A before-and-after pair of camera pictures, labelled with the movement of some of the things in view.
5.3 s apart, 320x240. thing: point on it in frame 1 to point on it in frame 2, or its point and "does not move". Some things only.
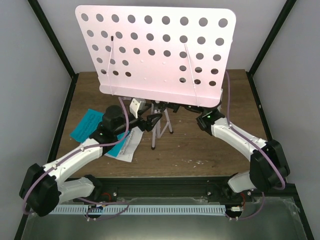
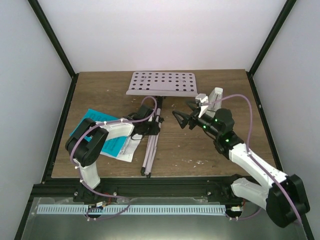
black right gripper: [170, 105] to [193, 117]
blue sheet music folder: [89, 124] does not move
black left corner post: [53, 37] does not move
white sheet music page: [126, 152] does not move
